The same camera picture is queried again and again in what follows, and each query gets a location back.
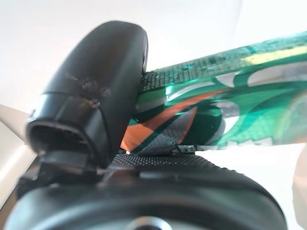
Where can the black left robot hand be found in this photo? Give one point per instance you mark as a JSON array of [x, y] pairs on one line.
[[96, 79]]

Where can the green snack packet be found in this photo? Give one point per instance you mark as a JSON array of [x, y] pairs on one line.
[[239, 107]]

